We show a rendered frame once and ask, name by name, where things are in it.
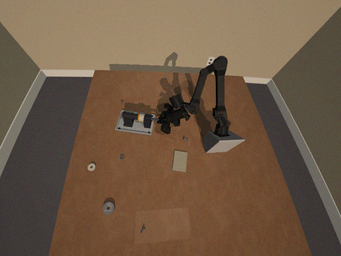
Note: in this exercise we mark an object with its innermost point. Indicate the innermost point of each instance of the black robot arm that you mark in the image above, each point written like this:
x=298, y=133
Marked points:
x=219, y=67

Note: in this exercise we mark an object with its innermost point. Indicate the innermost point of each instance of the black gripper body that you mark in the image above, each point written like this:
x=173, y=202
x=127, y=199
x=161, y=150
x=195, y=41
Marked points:
x=170, y=117

